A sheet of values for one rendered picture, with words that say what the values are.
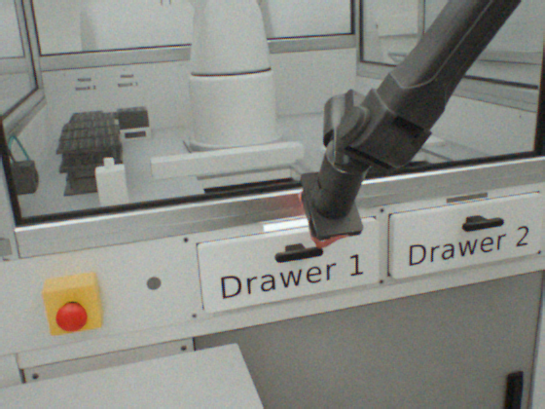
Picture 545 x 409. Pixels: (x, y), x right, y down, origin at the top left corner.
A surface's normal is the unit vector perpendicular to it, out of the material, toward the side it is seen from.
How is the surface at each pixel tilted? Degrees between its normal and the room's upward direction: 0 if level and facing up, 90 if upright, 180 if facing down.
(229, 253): 90
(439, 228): 90
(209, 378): 0
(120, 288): 90
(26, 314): 90
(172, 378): 0
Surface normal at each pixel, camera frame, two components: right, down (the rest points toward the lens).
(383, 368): 0.27, 0.29
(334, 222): 0.11, -0.54
